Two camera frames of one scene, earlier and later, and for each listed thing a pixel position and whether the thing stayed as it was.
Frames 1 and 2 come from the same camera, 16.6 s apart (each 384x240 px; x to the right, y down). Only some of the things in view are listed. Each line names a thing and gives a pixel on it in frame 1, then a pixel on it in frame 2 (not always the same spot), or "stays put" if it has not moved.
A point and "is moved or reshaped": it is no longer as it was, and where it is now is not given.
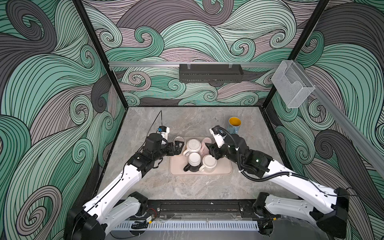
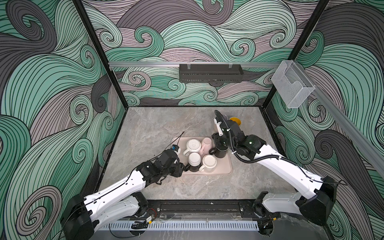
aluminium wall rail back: (193, 64) stays put
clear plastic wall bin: (291, 84) stays put
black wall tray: (211, 73) stays put
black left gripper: (177, 150) -> (179, 170)
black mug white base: (194, 161) stays put
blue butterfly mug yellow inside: (234, 124) is moved or reshaped
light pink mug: (204, 150) stays put
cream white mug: (209, 163) stays put
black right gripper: (214, 150) -> (217, 139)
